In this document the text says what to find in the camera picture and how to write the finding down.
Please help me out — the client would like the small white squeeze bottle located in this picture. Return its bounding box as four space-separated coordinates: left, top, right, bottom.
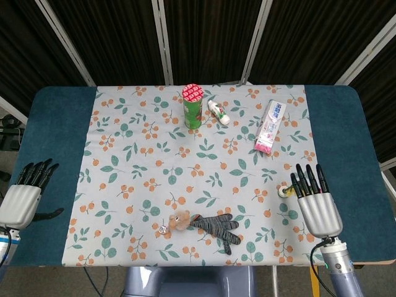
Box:
207 99 231 126

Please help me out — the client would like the fluffy brown bear keychain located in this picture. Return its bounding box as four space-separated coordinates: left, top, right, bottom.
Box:
157 209 192 235

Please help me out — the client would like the black folding screen panel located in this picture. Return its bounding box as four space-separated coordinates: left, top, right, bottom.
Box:
241 0 396 86
335 27 396 165
40 0 174 87
151 0 273 86
0 0 95 124

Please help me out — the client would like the floral print tablecloth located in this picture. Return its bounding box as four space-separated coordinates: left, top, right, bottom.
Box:
61 84 337 267

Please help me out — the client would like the pink white toothpaste box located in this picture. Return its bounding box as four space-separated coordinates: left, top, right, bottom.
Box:
254 98 288 154

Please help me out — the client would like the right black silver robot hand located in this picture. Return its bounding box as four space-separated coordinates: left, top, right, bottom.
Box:
290 163 343 238

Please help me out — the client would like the dark background equipment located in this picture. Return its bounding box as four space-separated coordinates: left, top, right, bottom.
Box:
0 113 25 150

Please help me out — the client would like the green chip can red lid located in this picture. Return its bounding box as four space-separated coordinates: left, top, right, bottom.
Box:
181 83 205 129

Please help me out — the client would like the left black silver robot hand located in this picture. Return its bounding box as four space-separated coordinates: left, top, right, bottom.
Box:
0 158 65 230

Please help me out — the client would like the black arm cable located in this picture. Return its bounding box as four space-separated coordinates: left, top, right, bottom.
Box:
309 238 330 297

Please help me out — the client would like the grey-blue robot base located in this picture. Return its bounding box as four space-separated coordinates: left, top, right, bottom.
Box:
123 265 257 297

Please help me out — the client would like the blue fabric table cover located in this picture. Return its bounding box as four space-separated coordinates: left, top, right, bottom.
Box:
6 85 396 267

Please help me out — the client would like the grey striped knit glove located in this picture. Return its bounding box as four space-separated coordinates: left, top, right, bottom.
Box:
190 213 242 256

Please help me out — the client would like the colourful feather shuttlecock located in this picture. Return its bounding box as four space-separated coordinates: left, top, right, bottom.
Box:
277 182 329 199

